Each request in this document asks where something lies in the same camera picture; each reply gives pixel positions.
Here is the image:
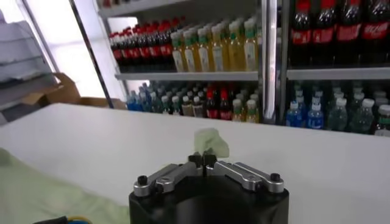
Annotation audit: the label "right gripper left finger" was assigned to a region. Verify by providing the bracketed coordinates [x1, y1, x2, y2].
[133, 153, 204, 197]

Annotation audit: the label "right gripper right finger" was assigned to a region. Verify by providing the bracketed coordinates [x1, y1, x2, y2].
[203, 153, 285, 194]

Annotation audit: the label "light green shirt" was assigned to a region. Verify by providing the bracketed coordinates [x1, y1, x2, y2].
[0, 127, 230, 224]

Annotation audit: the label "small yellow juice bottle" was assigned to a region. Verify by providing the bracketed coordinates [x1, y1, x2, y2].
[233, 99, 246, 123]
[246, 99, 260, 124]

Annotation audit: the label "small dark drink bottle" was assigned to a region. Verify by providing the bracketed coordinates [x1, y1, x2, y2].
[374, 105, 390, 137]
[161, 96, 172, 115]
[171, 96, 182, 116]
[192, 96, 205, 118]
[182, 96, 194, 117]

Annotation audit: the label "small red cola bottle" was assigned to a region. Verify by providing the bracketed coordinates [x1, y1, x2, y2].
[219, 88, 233, 121]
[206, 88, 219, 120]

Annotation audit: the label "small blue drink bottle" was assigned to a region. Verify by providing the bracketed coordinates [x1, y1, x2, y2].
[306, 103, 325, 130]
[286, 100, 304, 128]
[135, 89, 147, 112]
[126, 91, 137, 112]

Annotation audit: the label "grey metal shelf unit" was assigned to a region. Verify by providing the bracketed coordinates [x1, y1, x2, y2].
[97, 0, 277, 124]
[275, 0, 390, 138]

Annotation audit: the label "red cap cola bottle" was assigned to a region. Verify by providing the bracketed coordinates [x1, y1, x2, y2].
[289, 0, 313, 66]
[118, 30, 132, 65]
[127, 29, 141, 65]
[334, 0, 363, 65]
[136, 26, 152, 65]
[109, 32, 123, 66]
[158, 23, 174, 64]
[311, 0, 336, 65]
[146, 24, 162, 64]
[361, 0, 390, 64]

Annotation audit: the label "brown cardboard box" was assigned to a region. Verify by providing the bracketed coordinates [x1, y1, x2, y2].
[21, 72, 127, 110]

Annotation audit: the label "black slanted metal pole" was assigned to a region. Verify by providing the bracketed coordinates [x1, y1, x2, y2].
[68, 0, 115, 110]

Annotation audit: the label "grey tiered rack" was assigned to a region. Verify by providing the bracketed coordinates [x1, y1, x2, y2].
[0, 10, 59, 124]

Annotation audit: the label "yellow blue wire bundle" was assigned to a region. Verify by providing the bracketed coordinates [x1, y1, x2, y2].
[66, 215, 93, 224]

